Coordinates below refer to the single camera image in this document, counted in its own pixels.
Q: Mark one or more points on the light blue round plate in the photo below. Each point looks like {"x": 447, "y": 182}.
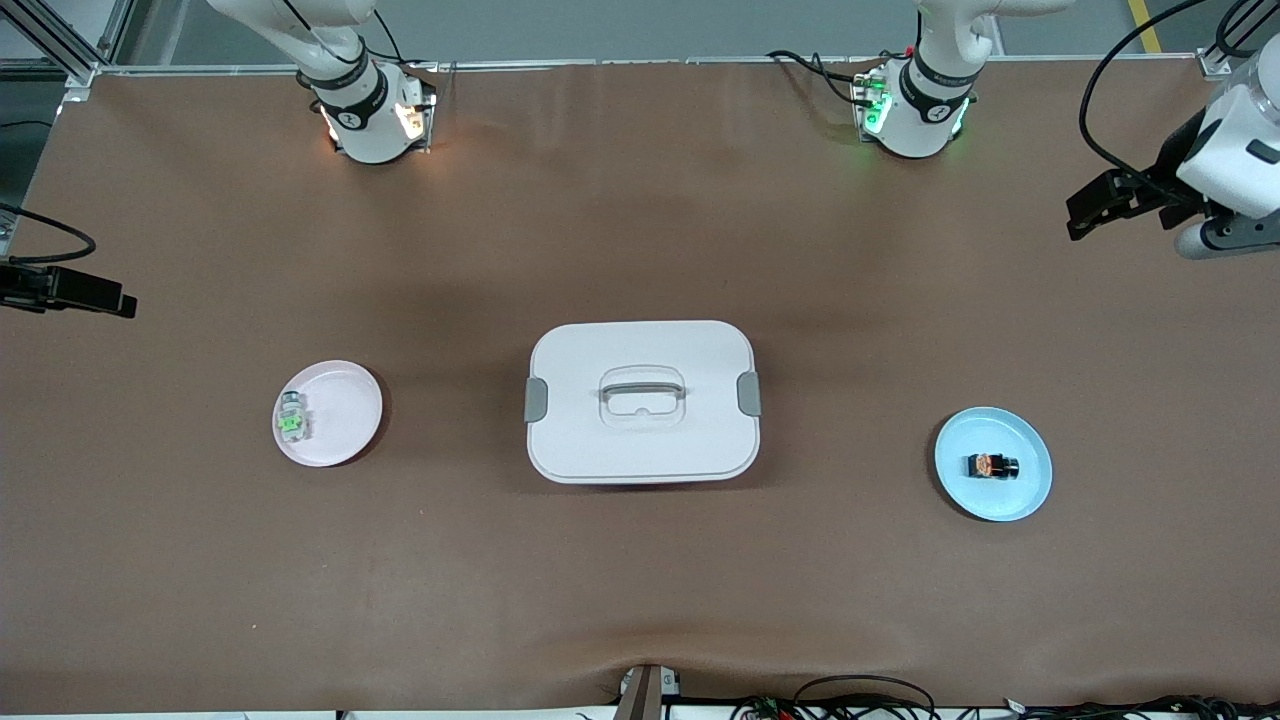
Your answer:
{"x": 990, "y": 503}

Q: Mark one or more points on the aluminium frame profile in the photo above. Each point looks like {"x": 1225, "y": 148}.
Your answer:
{"x": 80, "y": 72}
{"x": 1215, "y": 62}

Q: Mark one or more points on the metal table edge bracket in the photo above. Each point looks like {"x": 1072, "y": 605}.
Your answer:
{"x": 645, "y": 695}

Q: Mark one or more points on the pink round plate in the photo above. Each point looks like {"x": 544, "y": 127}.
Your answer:
{"x": 345, "y": 420}

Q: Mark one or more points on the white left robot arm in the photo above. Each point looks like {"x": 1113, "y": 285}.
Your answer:
{"x": 900, "y": 135}

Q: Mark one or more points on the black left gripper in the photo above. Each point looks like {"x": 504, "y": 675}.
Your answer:
{"x": 1163, "y": 189}

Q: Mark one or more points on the white lidded storage box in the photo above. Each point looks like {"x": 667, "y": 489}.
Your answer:
{"x": 640, "y": 445}

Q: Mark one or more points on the clear green switch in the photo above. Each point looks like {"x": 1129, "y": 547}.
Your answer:
{"x": 292, "y": 420}

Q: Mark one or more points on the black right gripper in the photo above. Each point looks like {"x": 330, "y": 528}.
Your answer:
{"x": 22, "y": 284}

